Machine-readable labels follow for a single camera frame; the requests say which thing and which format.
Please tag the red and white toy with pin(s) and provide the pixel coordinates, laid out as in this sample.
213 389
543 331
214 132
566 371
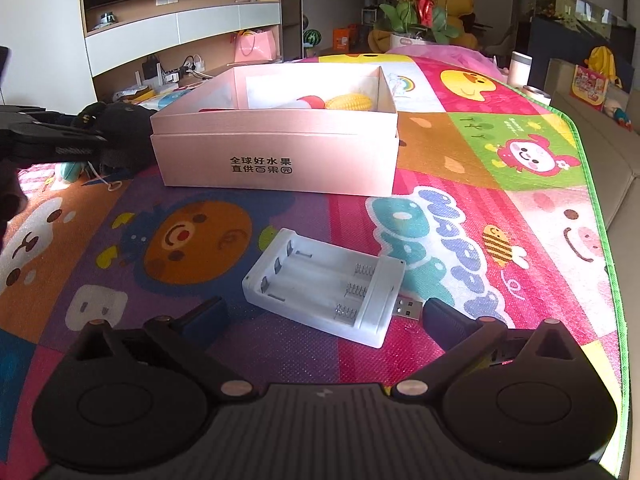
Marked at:
310 102

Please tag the colourful plush toy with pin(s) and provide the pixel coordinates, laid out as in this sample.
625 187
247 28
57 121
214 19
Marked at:
622 115

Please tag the grey and wood television cabinet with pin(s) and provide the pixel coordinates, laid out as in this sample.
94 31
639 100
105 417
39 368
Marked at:
210 22

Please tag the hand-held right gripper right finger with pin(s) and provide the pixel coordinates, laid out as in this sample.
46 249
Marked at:
442 316

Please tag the yellow backpack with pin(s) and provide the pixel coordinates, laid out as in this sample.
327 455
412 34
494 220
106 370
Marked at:
602 60

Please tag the watermelon ball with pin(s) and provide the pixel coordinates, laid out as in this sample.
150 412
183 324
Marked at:
312 39

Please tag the pink cardboard box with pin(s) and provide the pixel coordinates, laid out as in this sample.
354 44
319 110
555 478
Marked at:
280 160

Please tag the colourful printed gift bag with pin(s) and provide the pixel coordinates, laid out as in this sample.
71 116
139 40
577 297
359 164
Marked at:
590 87

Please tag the metal cup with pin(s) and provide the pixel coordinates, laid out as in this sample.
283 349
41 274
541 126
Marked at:
545 98

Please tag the potted purple orchid plant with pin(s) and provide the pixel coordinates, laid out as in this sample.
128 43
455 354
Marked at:
415 15

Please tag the white battery charger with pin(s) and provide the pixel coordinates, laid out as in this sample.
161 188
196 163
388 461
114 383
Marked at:
320 280

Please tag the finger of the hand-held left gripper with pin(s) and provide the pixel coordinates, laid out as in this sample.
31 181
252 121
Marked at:
60 132
22 110

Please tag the colourful cartoon play mat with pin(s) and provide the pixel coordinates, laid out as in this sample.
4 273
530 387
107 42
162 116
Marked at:
300 220

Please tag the beige sofa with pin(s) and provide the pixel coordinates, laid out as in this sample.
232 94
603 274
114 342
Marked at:
590 135

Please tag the black router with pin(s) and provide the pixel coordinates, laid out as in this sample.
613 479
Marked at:
151 69

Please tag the white cylinder appliance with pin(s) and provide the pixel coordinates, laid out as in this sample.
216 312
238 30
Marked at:
520 67

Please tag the pink gift bag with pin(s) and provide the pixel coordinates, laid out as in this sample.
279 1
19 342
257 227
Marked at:
257 47

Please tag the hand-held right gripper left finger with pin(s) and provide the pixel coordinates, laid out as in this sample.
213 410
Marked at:
207 316

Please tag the teal toy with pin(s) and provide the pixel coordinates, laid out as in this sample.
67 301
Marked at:
68 171

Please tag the pink blanket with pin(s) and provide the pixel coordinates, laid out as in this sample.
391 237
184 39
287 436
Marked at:
450 55

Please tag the orange box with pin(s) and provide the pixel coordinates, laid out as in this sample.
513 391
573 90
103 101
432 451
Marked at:
342 40

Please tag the yellow corn toy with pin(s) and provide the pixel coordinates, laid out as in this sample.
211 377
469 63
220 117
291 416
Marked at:
350 101

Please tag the black plush toy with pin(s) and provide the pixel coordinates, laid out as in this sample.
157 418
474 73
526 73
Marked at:
127 135

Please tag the dark sideboard cabinet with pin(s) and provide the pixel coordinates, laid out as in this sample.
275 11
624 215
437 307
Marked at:
555 40

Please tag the glass aquarium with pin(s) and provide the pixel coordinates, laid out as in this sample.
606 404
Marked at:
575 2

